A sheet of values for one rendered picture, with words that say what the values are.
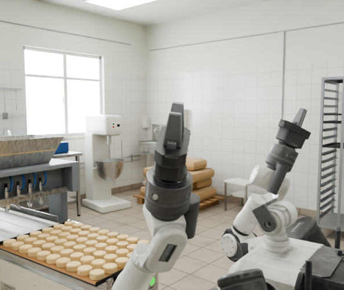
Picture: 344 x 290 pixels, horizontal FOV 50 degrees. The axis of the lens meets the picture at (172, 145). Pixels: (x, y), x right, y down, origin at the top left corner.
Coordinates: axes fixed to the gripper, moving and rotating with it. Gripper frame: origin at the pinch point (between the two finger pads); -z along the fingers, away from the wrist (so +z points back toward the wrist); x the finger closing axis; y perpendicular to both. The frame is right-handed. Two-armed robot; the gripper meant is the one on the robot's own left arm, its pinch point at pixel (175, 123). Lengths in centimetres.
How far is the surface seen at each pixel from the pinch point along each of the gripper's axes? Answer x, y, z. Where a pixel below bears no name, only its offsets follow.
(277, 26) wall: 494, 96, 61
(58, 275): 33, -39, 82
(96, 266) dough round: 32, -24, 73
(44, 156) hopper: 98, -72, 74
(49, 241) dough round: 52, -51, 85
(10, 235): 68, -78, 102
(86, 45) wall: 516, -188, 127
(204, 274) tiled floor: 181, 28, 228
